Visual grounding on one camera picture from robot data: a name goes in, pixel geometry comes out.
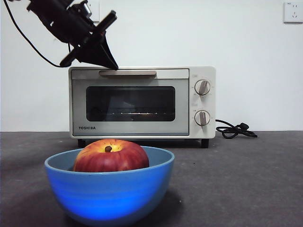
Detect red apple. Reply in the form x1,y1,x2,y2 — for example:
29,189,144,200
72,139,150,172

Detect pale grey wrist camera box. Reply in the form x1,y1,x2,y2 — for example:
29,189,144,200
75,0,93,19

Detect oven door with beige handle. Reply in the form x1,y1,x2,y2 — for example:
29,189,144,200
71,69,190,137

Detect beige oven knob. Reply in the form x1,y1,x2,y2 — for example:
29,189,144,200
194,79,212,96
194,110,211,126

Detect metal wire oven rack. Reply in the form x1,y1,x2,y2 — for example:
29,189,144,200
106,112,166,117

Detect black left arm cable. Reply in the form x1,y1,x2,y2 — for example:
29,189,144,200
4,0,62,68

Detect black oven power cable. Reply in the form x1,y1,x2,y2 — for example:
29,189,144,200
214,119,258,139

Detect cream toaster oven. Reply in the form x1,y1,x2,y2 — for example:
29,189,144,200
68,66,216,149

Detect white wall socket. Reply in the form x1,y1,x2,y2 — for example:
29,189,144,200
283,2,303,24
88,1,100,23

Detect blue bowl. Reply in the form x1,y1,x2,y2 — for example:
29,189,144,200
44,146,175,227

